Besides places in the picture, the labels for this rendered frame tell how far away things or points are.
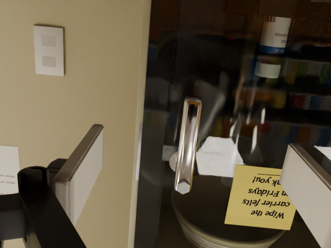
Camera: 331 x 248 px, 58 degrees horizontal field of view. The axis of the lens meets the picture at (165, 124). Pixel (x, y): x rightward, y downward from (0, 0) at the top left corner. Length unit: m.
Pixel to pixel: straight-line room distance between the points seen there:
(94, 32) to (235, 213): 0.54
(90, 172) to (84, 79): 0.61
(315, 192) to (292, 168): 0.03
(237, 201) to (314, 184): 0.18
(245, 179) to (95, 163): 0.20
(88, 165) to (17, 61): 0.68
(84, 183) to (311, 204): 0.12
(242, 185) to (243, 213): 0.04
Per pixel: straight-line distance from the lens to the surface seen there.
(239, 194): 0.35
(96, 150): 0.18
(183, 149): 0.26
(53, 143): 0.86
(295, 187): 0.20
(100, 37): 0.75
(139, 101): 0.31
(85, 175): 0.16
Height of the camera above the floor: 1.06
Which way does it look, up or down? 20 degrees up
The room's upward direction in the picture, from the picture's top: 174 degrees counter-clockwise
